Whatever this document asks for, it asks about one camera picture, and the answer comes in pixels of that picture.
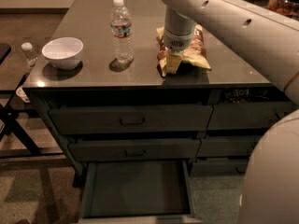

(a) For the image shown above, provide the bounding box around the middle right grey drawer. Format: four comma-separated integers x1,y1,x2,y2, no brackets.
198,135,260,158

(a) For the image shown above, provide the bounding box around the brown sea salt chip bag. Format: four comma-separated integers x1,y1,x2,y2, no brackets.
156,25,211,77

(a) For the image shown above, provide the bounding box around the bottom right grey drawer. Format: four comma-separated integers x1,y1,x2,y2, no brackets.
189,159,248,176

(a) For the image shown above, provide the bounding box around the white ceramic bowl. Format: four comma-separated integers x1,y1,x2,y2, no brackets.
42,37,84,70

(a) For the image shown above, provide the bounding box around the open bottom left drawer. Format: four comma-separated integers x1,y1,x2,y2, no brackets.
78,160,203,224

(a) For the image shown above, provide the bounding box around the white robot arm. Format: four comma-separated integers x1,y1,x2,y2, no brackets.
162,0,299,224

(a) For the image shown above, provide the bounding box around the clear snack jar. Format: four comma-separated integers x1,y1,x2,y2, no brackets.
267,0,299,21

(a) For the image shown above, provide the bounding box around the clear plastic water bottle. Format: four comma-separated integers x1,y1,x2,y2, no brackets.
110,0,134,63

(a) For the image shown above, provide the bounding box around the dark snack bag in drawer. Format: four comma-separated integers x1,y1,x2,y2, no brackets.
221,88,270,104

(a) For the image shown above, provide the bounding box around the middle left grey drawer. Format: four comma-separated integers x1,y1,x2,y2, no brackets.
69,138,200,161

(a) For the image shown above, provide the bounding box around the small bottle with white cap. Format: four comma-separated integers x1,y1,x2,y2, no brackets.
21,42,38,68

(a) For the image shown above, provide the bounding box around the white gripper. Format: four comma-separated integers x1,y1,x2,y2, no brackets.
164,29,193,74

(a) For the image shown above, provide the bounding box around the top left grey drawer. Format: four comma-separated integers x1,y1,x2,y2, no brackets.
49,105,213,134

